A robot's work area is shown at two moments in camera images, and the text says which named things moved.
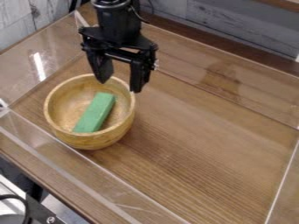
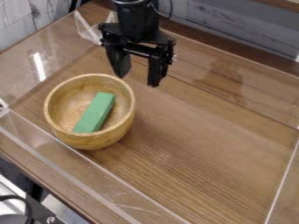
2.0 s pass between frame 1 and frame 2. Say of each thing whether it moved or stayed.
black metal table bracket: stayed
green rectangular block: stayed
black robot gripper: moved
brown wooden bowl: stayed
